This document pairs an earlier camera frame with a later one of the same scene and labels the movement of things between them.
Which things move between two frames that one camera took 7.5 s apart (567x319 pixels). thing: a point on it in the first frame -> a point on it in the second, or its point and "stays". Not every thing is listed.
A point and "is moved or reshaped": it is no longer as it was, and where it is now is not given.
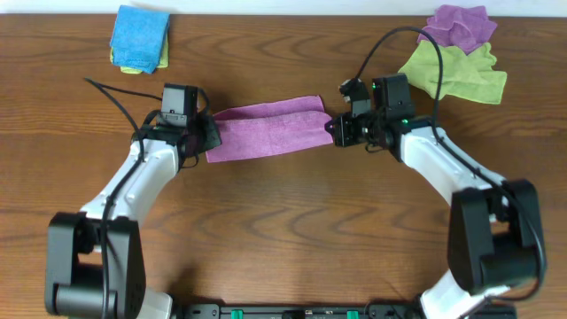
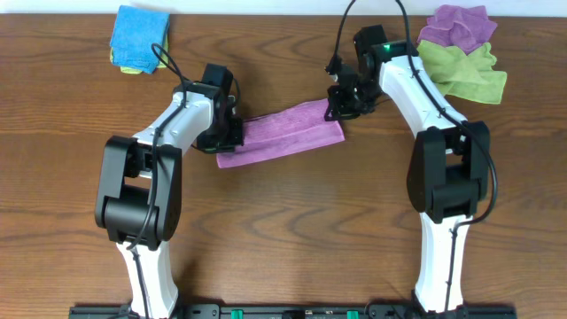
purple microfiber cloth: (271, 127) is moved or reshaped
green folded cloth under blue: (164, 62) stays
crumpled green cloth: (469, 77) stays
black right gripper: (339, 131) -> (341, 105)
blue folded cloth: (139, 37) stays
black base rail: (333, 311) stays
